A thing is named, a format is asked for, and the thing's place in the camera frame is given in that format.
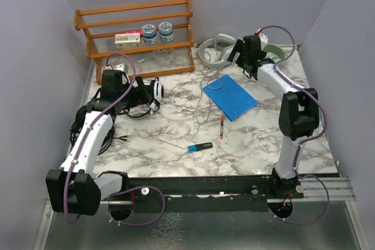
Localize black white headphones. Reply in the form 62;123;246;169
119;77;164;119

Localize grey white headphones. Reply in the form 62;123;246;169
198;33;236;70

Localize black blue headphones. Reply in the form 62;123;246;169
69;106;129;156

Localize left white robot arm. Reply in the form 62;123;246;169
46;69;163;216

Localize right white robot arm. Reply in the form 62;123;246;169
228;35;319;198

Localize mint green headphones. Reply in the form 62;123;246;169
262;44;287;63

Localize blue notebook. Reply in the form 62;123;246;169
203;74;258;121

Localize white stick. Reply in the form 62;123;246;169
158;138;186;149

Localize white red box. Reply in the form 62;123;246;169
114;32;141;49

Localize wooden shelf rack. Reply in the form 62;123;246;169
74;0;195;83

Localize right blue white jar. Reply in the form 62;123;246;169
158;22;173;43

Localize blue white jar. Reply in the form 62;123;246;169
158;22;173;43
141;24;157;45

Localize left blue white jar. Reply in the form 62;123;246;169
141;24;157;45

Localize red pen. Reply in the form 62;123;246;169
220;114;224;140

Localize blue black highlighter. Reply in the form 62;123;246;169
187;142;213;153

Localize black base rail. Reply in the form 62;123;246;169
108;172;303;213

